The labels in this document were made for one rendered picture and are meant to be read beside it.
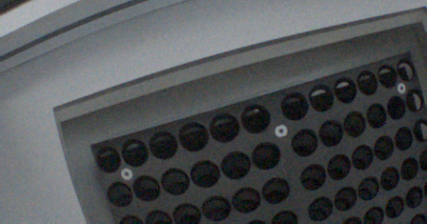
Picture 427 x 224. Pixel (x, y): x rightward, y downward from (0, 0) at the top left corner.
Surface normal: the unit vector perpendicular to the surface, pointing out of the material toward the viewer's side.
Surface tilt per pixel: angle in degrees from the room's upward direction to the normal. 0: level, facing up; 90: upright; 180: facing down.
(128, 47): 0
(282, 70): 0
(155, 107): 0
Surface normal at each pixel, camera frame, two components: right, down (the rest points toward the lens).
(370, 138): -0.03, -0.26
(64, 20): 0.28, 0.92
